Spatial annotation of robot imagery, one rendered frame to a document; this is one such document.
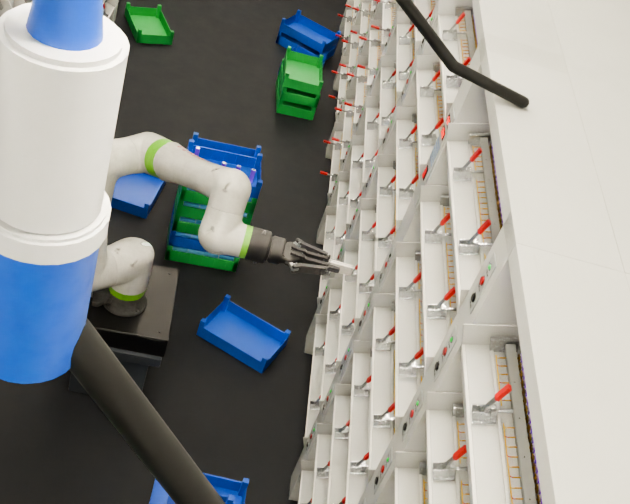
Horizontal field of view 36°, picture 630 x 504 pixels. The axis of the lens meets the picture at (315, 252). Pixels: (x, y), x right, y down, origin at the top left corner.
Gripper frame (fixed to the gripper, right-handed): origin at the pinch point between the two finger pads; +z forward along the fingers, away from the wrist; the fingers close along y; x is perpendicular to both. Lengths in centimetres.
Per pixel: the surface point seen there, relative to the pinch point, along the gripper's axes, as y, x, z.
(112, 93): 167, 142, -44
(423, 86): -51, 34, 13
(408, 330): 32.5, 13.0, 15.3
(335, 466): 31, -45, 14
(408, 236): 4.0, 19.4, 13.0
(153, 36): -269, -97, -92
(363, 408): 25.6, -25.0, 15.9
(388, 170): -64, -6, 15
